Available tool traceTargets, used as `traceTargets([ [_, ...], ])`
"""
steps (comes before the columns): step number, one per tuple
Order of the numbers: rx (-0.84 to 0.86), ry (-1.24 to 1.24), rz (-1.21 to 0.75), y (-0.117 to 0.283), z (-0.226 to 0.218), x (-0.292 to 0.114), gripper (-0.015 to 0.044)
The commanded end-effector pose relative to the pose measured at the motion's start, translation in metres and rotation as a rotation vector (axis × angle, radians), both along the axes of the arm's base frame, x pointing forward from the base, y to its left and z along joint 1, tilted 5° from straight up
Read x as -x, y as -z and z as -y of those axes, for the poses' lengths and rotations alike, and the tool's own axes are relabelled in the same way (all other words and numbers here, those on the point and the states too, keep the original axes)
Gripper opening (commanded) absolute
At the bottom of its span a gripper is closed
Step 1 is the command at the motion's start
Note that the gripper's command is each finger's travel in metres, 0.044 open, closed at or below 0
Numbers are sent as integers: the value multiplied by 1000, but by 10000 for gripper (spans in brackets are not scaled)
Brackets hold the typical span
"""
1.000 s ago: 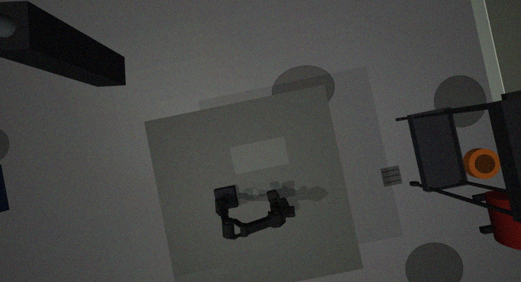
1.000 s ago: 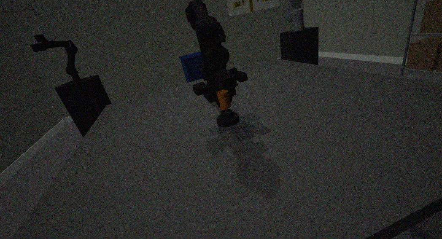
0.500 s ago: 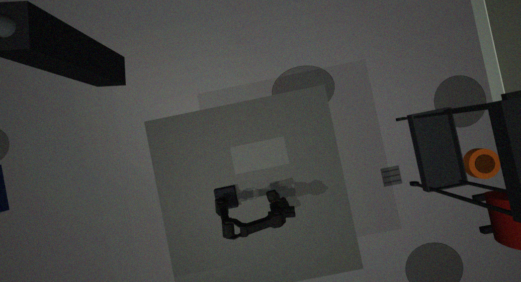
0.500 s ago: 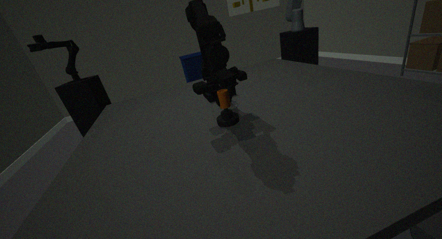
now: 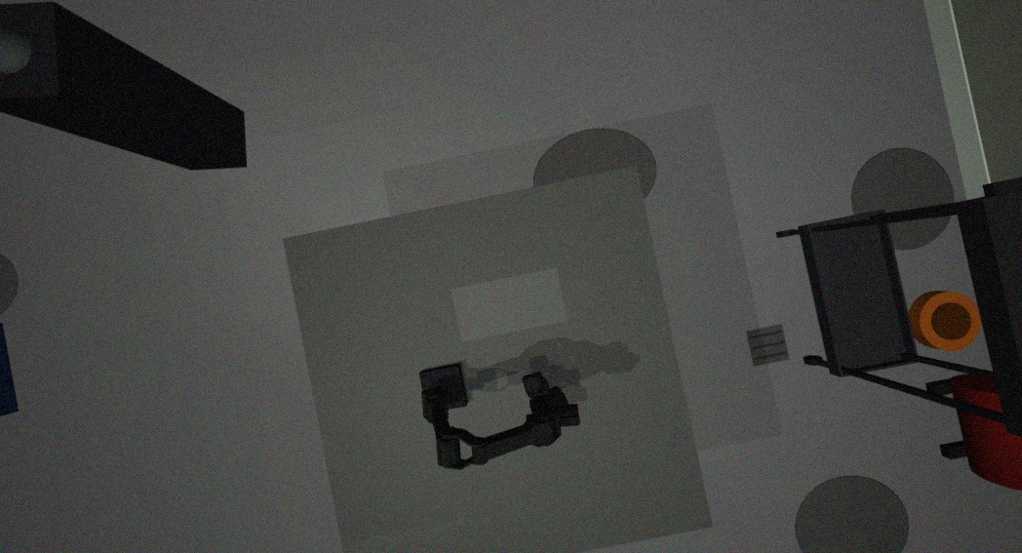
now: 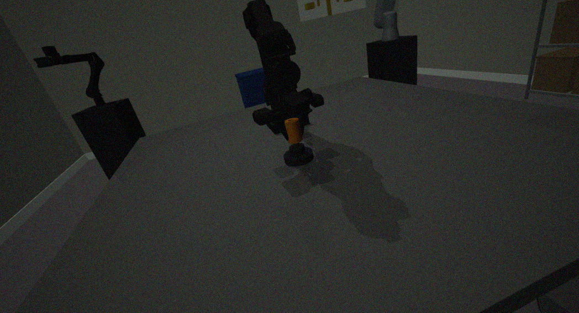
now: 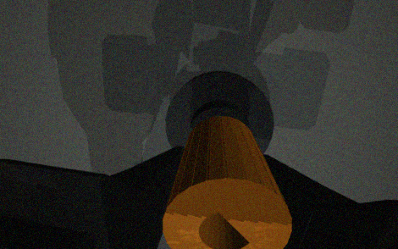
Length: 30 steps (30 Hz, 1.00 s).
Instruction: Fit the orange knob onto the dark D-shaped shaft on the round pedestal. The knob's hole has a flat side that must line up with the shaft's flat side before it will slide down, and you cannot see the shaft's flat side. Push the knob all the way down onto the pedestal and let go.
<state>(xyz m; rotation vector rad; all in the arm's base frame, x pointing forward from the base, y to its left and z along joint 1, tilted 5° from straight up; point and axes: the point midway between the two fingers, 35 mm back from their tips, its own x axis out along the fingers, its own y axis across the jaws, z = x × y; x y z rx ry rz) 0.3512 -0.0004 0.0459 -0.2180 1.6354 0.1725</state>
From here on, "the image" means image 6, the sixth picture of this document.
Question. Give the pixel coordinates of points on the orange knob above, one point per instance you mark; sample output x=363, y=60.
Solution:
x=294, y=131

